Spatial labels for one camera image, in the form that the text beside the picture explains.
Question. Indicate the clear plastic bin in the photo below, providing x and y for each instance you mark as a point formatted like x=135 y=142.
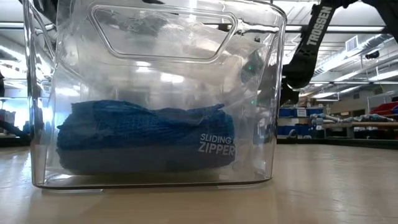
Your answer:
x=155 y=81

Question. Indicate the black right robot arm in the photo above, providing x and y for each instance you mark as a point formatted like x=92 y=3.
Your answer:
x=314 y=37

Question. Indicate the zipper bag with blue bandage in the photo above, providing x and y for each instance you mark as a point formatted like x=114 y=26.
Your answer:
x=130 y=133

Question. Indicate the shelf with blue bins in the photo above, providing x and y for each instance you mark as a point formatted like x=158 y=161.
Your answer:
x=298 y=112

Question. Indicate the white ceiling air vent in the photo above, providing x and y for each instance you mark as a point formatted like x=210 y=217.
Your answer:
x=352 y=44

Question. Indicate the wooden workbench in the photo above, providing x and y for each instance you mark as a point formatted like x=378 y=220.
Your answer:
x=357 y=125

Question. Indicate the long ceiling light strip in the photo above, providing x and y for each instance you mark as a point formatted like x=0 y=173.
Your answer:
x=354 y=29

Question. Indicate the black ceiling device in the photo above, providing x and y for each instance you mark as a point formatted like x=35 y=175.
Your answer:
x=372 y=55

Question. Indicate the silver air duct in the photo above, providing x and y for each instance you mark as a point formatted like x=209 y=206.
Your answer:
x=342 y=59

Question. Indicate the black aluminium table frame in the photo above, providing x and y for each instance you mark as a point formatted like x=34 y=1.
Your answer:
x=342 y=143

